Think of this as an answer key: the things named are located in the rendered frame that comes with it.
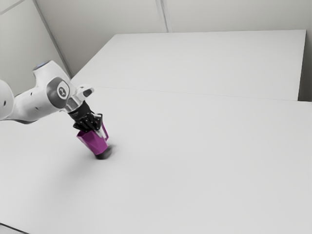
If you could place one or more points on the magenta faceted mug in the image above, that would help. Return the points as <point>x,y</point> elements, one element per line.
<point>93,142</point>

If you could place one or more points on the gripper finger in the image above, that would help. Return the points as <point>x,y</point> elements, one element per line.
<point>99,133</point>

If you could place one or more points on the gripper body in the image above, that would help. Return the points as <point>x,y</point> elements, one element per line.
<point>81,115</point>

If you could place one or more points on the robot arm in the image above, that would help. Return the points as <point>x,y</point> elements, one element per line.
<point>29,102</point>

